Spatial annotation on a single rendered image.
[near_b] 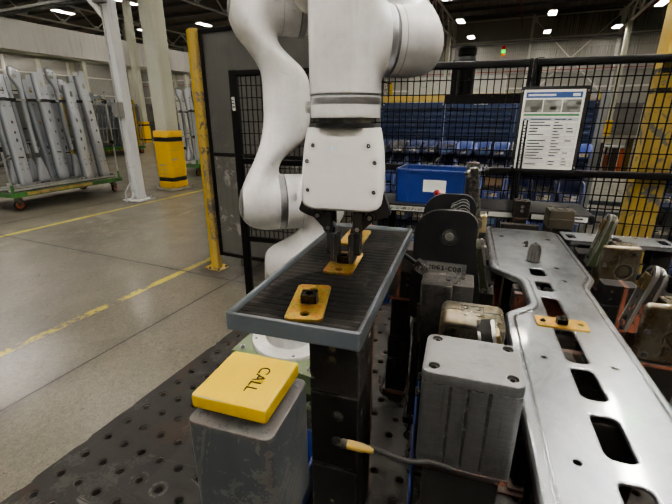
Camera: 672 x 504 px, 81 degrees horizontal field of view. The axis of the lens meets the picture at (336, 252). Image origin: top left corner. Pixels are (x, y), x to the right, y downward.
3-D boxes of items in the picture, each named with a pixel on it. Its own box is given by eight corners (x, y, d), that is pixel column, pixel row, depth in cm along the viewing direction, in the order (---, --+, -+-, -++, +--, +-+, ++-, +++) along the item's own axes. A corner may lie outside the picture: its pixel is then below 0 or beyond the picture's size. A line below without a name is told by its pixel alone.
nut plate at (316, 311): (322, 323, 38) (321, 311, 38) (283, 321, 38) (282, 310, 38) (331, 287, 46) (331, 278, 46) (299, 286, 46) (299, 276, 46)
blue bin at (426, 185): (474, 208, 145) (478, 172, 141) (394, 201, 157) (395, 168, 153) (478, 200, 159) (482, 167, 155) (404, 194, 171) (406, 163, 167)
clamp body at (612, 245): (622, 375, 105) (656, 251, 94) (572, 367, 108) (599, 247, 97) (611, 356, 113) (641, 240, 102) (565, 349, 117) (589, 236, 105)
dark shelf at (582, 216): (593, 225, 134) (595, 216, 133) (340, 207, 160) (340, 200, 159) (577, 211, 154) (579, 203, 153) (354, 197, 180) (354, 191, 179)
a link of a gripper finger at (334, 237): (311, 211, 51) (312, 260, 53) (335, 213, 50) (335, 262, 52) (318, 206, 54) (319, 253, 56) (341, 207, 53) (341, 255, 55)
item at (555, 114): (574, 173, 150) (591, 85, 140) (510, 170, 157) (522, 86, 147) (572, 172, 152) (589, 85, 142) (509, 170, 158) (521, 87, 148)
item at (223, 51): (345, 287, 329) (348, 13, 264) (339, 294, 317) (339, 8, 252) (217, 264, 380) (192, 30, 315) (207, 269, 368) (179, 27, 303)
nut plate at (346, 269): (351, 276, 49) (351, 267, 49) (322, 273, 50) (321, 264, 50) (363, 254, 57) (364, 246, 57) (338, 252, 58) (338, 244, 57)
